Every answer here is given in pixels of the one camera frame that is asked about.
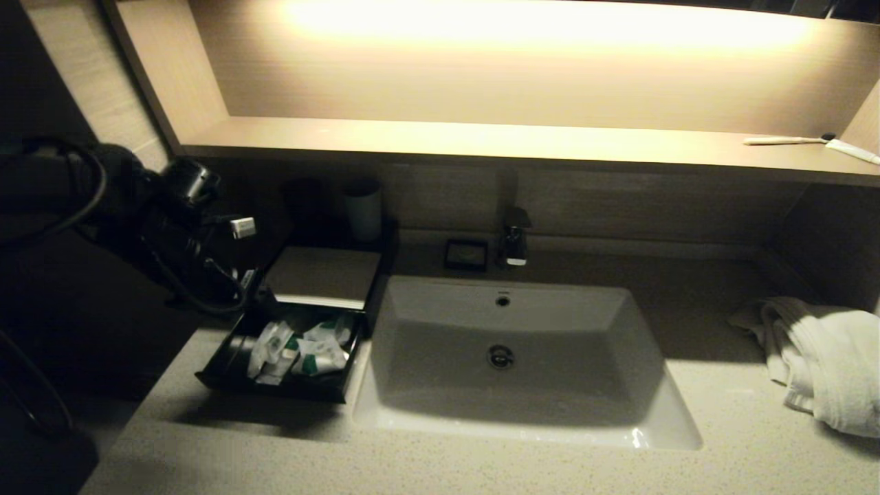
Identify clear packet green leaf logo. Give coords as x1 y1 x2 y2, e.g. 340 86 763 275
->
305 316 355 348

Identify clear sachet green label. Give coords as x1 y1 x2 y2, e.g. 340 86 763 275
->
296 342 350 377

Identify black box drawer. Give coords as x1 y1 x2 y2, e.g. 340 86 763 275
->
195 302 366 404

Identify grey plastic cup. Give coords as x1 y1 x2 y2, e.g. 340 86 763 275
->
343 179 384 243

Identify black amenity box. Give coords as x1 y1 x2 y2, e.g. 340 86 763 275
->
258 219 401 338

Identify dark plastic cup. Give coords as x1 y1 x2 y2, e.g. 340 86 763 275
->
282 179 331 231

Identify small black soap dish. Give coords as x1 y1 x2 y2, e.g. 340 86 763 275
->
443 238 490 272

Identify chrome faucet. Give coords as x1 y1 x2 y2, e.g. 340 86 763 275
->
500 208 532 267

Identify white ceramic sink basin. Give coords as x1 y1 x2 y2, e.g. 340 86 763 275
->
352 275 704 452

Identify white toothbrush dark head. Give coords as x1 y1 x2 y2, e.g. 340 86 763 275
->
744 131 838 146

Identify white folded towel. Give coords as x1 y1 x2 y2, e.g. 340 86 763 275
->
725 296 880 439

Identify white toothpaste tube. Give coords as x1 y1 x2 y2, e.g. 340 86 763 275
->
826 138 880 165

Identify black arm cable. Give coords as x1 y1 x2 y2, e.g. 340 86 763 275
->
0 137 109 245

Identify lit wooden wall shelf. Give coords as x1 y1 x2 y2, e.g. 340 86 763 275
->
100 0 880 188

